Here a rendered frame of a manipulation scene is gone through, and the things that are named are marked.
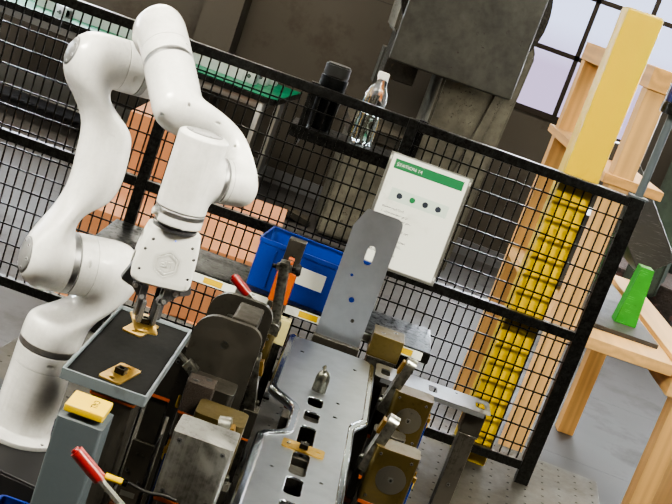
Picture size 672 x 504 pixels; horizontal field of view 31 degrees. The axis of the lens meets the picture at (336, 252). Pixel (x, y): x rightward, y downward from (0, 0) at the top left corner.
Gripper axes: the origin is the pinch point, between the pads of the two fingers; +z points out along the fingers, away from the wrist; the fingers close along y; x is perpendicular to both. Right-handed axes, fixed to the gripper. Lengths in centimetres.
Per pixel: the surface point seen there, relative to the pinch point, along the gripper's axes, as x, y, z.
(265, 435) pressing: 11.6, 31.8, 23.3
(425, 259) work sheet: 97, 90, 3
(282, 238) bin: 109, 54, 10
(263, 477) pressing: -6.1, 27.4, 23.2
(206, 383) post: 6.4, 15.8, 13.3
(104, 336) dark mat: 2.8, -5.0, 7.3
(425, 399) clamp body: 37, 74, 19
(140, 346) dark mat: 1.8, 1.2, 7.3
